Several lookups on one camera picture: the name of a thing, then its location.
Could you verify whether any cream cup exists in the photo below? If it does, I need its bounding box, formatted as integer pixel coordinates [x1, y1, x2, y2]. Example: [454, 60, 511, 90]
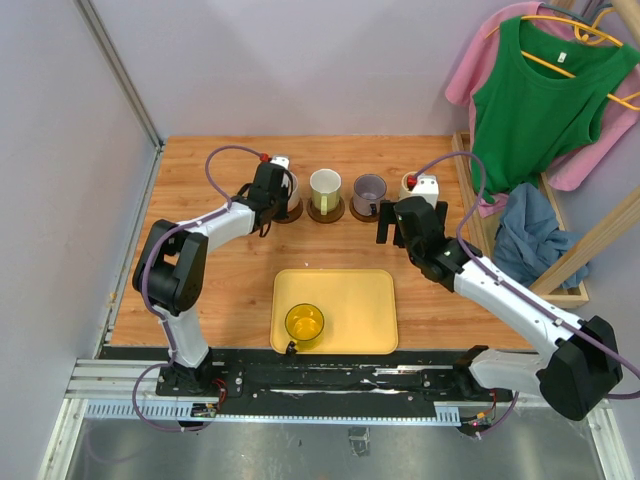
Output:
[398, 172, 418, 200]

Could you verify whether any brown coaster top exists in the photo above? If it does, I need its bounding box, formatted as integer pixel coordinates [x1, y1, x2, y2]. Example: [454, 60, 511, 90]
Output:
[349, 197, 379, 223]

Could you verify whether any brown coaster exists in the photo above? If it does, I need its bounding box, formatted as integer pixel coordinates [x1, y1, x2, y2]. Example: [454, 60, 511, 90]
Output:
[349, 197, 379, 223]
[307, 199, 345, 224]
[274, 200, 304, 224]

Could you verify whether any pink translucent cup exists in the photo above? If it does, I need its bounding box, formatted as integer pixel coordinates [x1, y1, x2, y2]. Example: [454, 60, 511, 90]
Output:
[287, 173, 300, 213]

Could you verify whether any purple cup black handle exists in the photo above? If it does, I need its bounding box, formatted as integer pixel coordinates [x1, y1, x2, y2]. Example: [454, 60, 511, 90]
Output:
[352, 174, 387, 217]

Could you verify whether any brown coaster bottom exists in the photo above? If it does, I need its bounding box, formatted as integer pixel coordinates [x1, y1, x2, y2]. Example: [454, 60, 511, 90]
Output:
[307, 199, 345, 224]

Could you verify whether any white cup green handle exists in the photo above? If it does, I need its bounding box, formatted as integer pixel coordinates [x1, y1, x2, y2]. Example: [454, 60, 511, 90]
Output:
[309, 169, 342, 215]

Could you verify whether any yellow cup black handle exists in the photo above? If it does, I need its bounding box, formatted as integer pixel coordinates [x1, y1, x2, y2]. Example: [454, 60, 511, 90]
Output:
[285, 303, 325, 356]

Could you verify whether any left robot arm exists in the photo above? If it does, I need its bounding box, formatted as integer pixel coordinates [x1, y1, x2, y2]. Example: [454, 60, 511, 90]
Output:
[132, 156, 293, 396]

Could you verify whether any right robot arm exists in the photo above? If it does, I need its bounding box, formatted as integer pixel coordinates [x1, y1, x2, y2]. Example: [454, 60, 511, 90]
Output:
[376, 196, 623, 421]

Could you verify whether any blue crumpled cloth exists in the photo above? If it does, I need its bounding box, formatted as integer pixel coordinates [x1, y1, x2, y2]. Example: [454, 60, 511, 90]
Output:
[492, 183, 581, 287]

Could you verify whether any yellow plastic tray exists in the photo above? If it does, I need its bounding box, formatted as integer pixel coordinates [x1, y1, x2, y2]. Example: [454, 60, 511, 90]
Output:
[270, 269, 399, 355]

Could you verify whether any green tank top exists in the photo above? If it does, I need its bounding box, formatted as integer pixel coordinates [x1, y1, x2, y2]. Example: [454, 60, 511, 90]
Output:
[469, 14, 640, 204]

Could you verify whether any yellow clothes hanger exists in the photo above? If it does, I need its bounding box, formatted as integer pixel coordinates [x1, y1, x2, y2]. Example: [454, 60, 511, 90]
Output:
[487, 4, 640, 112]

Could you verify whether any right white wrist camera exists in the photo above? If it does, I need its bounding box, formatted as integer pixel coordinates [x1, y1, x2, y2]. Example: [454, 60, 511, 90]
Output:
[412, 174, 439, 204]

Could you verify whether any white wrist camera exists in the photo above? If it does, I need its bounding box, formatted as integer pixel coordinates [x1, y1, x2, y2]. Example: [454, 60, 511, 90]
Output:
[270, 155, 290, 170]
[412, 174, 439, 204]

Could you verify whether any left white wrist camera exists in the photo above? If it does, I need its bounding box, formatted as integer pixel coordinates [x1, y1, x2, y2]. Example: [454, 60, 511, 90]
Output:
[270, 155, 290, 170]

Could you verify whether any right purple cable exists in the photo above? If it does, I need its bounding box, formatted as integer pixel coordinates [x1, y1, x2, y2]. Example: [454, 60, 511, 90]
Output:
[405, 151, 640, 439]

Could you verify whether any purple cable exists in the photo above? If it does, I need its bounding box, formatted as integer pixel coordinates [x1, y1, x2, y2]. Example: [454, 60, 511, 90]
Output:
[132, 144, 271, 434]
[405, 151, 640, 439]

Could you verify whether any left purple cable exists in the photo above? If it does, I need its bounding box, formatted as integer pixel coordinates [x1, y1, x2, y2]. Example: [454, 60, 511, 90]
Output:
[132, 144, 271, 434]

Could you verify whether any wooden clothes rack frame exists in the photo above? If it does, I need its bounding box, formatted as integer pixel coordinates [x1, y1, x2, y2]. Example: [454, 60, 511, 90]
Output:
[445, 1, 639, 308]

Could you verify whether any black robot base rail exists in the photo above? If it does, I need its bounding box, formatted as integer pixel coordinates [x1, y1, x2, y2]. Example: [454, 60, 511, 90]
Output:
[94, 349, 513, 427]

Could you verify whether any aluminium corner post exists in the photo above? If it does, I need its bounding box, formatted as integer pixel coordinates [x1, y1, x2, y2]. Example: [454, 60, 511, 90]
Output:
[74, 0, 165, 150]

